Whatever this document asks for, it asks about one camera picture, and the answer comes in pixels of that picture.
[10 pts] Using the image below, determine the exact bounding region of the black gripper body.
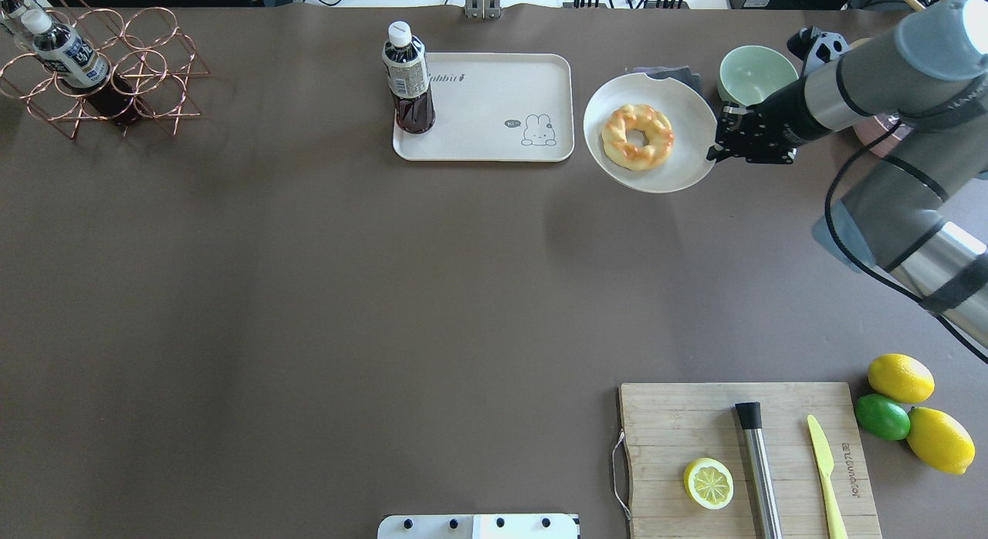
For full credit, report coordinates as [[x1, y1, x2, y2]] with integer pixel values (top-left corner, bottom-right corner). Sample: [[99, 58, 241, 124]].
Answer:
[[729, 80, 831, 164]]

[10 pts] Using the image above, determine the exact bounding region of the twisted glazed donut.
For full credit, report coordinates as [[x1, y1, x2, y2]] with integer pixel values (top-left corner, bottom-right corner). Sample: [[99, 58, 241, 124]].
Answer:
[[601, 103, 676, 172]]

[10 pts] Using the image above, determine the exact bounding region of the white plate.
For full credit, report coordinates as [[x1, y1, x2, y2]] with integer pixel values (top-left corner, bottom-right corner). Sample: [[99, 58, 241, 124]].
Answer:
[[584, 73, 716, 193]]

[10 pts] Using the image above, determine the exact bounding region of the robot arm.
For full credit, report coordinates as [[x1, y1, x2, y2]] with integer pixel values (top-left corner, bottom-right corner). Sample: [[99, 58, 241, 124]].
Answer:
[[707, 0, 987, 360]]

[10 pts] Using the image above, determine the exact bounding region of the cream rabbit tray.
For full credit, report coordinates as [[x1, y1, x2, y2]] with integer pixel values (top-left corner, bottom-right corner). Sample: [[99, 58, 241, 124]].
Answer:
[[392, 51, 575, 163]]

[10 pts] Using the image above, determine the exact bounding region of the dark drink bottle on tray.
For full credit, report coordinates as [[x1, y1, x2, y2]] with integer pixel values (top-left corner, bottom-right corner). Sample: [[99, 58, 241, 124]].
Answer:
[[382, 21, 435, 134]]

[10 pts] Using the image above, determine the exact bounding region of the mint green bowl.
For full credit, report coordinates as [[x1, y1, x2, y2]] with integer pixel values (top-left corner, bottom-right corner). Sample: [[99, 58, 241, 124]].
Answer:
[[719, 44, 800, 106]]

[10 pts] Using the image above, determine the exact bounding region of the grey folded cloth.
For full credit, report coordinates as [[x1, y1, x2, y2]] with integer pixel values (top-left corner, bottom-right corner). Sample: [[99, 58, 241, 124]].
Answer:
[[627, 66, 702, 93]]

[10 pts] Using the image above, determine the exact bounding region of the pink bowl with ice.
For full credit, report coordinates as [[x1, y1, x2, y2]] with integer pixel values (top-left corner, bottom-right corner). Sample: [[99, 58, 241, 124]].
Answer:
[[853, 114, 913, 157]]

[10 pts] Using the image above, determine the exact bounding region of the steel muddler black tip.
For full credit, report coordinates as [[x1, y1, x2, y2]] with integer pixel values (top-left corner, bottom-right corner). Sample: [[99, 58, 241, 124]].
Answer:
[[735, 402, 783, 538]]

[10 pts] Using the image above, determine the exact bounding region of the bamboo cutting board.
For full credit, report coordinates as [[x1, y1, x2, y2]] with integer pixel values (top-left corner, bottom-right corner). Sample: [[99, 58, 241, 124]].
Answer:
[[620, 383, 882, 538]]

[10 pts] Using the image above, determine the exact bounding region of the yellow lemon upper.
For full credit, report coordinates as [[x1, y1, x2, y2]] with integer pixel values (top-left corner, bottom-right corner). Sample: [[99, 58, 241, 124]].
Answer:
[[867, 353, 936, 403]]

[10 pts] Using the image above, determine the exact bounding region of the yellow lemon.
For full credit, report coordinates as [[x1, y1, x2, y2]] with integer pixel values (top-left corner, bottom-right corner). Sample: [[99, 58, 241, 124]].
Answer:
[[867, 353, 936, 403], [906, 408, 976, 475]]

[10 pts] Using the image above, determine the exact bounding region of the green lime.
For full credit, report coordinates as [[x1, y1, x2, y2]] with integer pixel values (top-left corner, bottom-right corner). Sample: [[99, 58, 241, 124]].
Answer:
[[854, 394, 912, 441]]

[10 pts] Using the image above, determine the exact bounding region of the yellow plastic knife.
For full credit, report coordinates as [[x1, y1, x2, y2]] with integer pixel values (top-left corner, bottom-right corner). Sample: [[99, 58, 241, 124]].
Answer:
[[806, 415, 849, 538]]

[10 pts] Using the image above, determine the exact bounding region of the half lemon slice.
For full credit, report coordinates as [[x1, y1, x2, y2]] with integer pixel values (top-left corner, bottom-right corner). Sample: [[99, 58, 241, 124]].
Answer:
[[682, 457, 734, 510]]

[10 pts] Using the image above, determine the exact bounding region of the yellow lemon lower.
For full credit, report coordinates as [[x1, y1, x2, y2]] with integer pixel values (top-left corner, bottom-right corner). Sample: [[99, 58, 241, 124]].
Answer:
[[906, 408, 976, 475]]

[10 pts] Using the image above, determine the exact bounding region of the dark drink bottle in rack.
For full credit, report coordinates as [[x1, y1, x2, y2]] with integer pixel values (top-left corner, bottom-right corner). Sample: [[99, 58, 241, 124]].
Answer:
[[21, 10, 142, 125]]

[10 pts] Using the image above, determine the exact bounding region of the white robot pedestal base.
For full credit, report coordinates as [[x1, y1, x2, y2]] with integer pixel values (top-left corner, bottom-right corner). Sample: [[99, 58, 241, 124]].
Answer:
[[377, 512, 581, 538]]

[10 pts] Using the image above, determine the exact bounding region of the copper wire bottle rack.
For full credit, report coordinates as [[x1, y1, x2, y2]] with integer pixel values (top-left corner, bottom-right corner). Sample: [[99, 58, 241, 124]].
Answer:
[[2, 7, 211, 139]]

